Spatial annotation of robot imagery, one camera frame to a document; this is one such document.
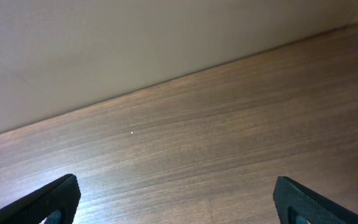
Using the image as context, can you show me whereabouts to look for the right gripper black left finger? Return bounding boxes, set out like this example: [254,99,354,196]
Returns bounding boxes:
[0,174,81,224]

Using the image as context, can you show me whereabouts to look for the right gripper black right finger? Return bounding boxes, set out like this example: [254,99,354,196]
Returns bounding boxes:
[273,176,358,224]

